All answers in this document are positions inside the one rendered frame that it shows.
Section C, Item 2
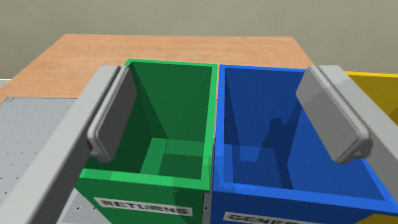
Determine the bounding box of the blue bin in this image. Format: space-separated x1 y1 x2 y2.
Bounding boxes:
210 64 398 224

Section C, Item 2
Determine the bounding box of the green open bin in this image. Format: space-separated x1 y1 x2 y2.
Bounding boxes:
74 58 218 224

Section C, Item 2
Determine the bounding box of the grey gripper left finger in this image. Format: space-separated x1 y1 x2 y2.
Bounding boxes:
0 65 137 224

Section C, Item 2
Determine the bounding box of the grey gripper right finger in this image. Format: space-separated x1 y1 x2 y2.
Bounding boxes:
296 65 398 204

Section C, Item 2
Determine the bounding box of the yellow bin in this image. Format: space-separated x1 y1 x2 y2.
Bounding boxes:
345 71 398 224

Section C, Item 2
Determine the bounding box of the grey flat base plate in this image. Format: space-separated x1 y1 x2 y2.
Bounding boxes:
0 97 218 224

